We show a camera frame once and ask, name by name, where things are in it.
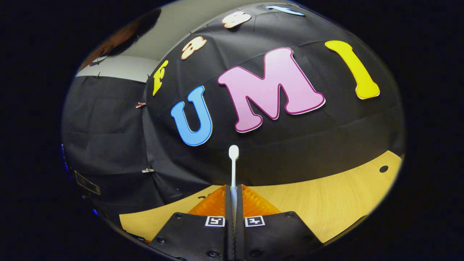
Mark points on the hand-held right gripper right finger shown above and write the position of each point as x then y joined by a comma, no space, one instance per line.
239,206

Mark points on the light blue toothbrush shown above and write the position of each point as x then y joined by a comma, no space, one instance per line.
233,154

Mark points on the wooden desktop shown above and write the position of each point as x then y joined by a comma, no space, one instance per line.
326,203

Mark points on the silver cloth clip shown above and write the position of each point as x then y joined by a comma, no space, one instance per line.
147,170

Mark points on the person's head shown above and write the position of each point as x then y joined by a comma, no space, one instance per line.
123,36

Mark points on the black backdrop cloth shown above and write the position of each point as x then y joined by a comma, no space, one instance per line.
308,134

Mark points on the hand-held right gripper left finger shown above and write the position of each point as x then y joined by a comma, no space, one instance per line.
228,206

